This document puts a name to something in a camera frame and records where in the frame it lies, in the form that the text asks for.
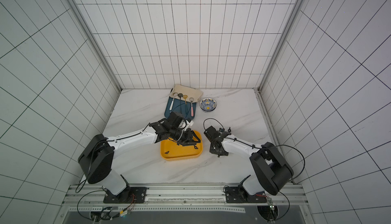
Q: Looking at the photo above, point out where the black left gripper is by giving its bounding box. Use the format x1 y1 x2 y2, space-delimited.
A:
169 126 201 147

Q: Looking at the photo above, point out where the yellow plastic storage box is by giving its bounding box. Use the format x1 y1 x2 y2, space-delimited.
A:
160 131 203 161

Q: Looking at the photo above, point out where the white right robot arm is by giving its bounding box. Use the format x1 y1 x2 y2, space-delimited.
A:
204 129 294 195

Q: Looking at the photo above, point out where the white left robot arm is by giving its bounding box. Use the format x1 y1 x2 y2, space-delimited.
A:
78 120 201 195

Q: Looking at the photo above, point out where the dark teal tray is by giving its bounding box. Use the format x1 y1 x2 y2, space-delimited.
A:
164 97 197 121

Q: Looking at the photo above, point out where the beige cloth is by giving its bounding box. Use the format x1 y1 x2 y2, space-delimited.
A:
169 84 203 102

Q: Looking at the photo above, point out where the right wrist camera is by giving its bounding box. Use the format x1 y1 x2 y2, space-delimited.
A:
204 126 221 143

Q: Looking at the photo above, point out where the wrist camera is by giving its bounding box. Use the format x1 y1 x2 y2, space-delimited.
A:
167 111 194 130
204 126 221 143

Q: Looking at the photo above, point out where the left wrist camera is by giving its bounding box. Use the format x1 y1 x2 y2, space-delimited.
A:
167 111 194 130

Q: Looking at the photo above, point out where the pink handled spoon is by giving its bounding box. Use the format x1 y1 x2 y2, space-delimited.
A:
189 97 194 117

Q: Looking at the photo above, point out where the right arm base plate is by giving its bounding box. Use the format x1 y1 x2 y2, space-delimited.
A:
223 175 267 204

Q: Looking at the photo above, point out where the black handled spoon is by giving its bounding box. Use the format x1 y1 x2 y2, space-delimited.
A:
178 93 183 114

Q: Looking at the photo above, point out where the white handled spoon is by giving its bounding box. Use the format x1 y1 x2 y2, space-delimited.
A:
169 93 178 111

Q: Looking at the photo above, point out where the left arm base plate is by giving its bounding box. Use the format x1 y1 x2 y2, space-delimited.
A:
103 186 147 204

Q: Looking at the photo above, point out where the aluminium rail frame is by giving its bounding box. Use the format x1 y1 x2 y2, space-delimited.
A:
55 183 314 224

